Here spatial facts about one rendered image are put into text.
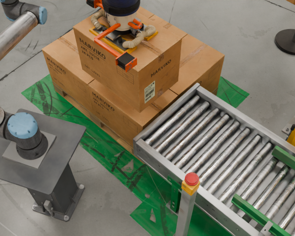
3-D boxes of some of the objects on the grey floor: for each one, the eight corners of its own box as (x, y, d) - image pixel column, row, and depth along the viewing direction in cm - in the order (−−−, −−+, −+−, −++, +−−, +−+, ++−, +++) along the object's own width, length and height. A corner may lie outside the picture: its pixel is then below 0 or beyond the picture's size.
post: (186, 243, 259) (200, 181, 178) (180, 250, 256) (192, 190, 176) (179, 237, 262) (190, 173, 181) (173, 244, 259) (181, 181, 178)
